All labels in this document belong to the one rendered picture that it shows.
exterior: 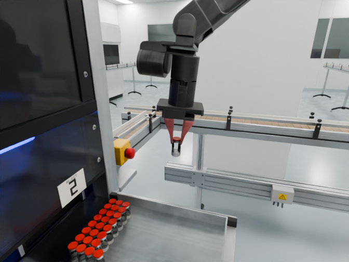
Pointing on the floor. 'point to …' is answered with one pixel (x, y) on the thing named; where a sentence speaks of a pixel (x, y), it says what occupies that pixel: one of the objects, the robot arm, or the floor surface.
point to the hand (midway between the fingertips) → (176, 140)
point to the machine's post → (108, 142)
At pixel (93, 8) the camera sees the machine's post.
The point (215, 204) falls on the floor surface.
